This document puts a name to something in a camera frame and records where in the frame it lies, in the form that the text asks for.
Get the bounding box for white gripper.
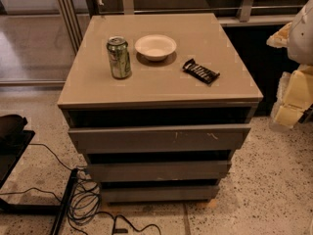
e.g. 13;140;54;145
273;65;313;128

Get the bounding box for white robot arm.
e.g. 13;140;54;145
266;0;313;129

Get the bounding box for grey top drawer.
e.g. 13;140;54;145
68;124;250;154

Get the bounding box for grey three-drawer cabinet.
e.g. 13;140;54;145
58;14;262;192

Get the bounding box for black snack bar wrapper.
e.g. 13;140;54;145
183;59;220;85

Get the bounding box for white bowl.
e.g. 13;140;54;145
135;34;177;62

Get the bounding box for green soda can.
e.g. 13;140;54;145
107;36;131;79

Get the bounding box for black metal stand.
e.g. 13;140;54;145
0;114;80;235

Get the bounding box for coiled black cables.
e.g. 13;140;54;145
0;142;162;235

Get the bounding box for metal railing frame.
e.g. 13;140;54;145
57;0;308;49

